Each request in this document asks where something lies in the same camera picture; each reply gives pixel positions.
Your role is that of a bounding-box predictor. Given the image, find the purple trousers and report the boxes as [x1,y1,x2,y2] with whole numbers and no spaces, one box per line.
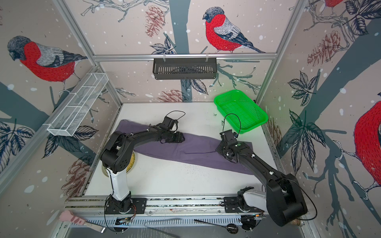
[134,133,253,175]

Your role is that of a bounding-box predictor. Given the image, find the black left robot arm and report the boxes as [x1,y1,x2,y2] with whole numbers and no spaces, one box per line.
[100,124,185,215]

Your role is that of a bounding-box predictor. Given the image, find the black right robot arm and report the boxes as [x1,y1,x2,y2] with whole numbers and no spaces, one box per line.
[216,141,308,227]

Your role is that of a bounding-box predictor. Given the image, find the yellow round woven mat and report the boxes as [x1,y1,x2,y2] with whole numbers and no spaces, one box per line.
[101,151,136,177]

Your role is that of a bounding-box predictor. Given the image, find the green plastic basket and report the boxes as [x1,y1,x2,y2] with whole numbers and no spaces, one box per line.
[214,90,268,133]

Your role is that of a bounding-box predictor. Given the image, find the black spoon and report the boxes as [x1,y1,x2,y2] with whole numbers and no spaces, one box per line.
[193,219,239,234]

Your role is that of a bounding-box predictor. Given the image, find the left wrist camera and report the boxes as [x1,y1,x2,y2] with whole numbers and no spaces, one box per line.
[160,116,178,131]

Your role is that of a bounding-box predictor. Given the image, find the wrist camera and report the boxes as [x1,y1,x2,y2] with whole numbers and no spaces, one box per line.
[220,130,238,147]
[160,116,178,131]

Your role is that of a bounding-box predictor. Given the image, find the black hanging wire basket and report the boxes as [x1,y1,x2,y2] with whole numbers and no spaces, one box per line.
[153,58,217,80]

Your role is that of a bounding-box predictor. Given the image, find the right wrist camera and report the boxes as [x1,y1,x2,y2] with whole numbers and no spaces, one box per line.
[220,130,238,147]

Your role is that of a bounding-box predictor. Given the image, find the horizontal aluminium frame bar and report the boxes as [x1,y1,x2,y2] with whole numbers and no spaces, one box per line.
[93,53,278,62]

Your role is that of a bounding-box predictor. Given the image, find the white mesh wall shelf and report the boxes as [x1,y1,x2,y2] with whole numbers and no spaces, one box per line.
[47,72,109,136]

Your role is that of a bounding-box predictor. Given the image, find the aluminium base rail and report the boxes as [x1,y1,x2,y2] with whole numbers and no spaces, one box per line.
[63,194,307,230]

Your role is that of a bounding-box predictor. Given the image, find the pink handled spatula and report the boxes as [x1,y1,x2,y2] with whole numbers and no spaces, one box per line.
[59,210,106,233]

